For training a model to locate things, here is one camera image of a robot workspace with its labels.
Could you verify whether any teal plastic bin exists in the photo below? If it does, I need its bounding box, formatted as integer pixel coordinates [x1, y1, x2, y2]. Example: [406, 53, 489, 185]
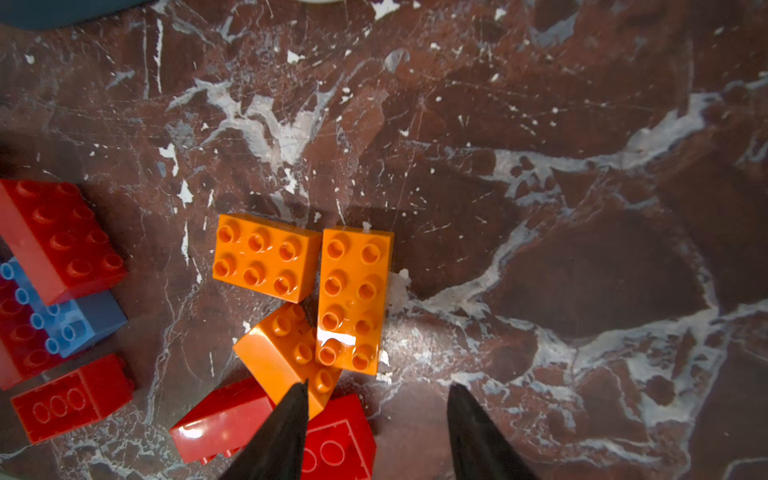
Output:
[1, 0, 146, 30]

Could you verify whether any orange brick long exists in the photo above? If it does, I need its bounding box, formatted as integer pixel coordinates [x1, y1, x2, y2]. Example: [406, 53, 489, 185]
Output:
[316, 227, 394, 376]

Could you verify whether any orange brick square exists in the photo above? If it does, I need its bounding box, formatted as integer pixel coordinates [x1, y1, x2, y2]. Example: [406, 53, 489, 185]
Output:
[212, 214, 322, 304]

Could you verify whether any red brick sloped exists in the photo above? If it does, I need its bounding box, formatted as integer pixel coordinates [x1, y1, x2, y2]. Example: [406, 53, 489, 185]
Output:
[169, 377, 275, 465]

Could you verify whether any blue brick on red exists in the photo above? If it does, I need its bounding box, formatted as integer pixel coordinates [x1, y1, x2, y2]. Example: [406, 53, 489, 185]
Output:
[1, 258, 127, 358]

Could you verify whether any right white plastic bin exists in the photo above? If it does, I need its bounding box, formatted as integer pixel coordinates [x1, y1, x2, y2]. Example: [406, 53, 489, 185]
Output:
[299, 0, 343, 5]

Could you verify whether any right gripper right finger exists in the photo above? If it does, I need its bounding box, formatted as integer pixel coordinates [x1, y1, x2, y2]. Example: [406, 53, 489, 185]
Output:
[447, 384, 538, 480]

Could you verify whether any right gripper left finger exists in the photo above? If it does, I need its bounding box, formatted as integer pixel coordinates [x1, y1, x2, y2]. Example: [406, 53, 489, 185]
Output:
[220, 381, 309, 480]

